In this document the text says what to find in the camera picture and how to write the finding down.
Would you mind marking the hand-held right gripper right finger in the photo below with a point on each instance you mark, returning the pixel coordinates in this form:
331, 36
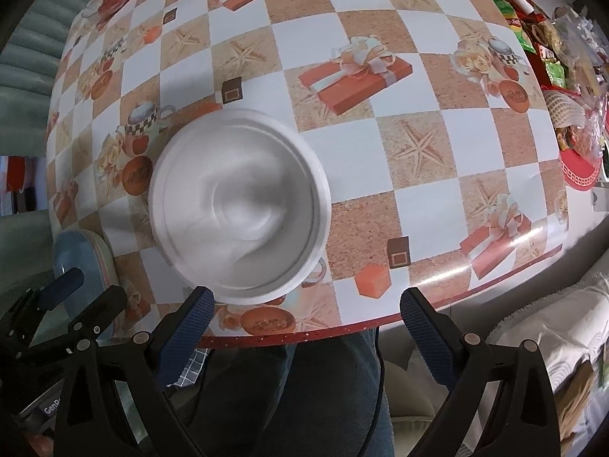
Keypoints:
428, 338

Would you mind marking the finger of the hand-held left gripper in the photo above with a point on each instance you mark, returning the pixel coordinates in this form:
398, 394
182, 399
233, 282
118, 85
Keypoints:
97, 312
59, 288

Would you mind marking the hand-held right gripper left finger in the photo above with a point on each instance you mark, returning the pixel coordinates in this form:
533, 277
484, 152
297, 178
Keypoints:
190, 328

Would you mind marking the blue square plate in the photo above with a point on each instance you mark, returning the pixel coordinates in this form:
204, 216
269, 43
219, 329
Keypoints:
76, 254

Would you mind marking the white round bowl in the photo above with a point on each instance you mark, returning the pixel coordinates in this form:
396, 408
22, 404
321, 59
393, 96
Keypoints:
240, 204

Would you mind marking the white grid pattern cloth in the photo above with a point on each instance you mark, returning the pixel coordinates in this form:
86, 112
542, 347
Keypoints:
190, 366

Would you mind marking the white fluffy blanket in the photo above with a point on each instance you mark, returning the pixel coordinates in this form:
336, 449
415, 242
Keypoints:
552, 323

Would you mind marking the person's jeans leg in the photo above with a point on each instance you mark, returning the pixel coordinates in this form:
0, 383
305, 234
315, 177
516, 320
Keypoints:
295, 400

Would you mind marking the checkered printed tablecloth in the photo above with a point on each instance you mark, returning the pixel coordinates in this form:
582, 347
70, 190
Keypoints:
361, 152

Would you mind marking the red snack tray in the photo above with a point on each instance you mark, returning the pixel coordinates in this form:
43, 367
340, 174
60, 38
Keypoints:
583, 176

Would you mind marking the green sofa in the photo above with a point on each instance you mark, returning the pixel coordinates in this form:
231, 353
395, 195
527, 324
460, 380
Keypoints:
33, 47

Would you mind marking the white foam fruit net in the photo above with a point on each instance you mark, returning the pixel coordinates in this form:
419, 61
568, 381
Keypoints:
566, 109

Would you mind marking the green snack packet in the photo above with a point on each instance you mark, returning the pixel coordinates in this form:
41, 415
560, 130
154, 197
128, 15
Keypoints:
554, 72
505, 9

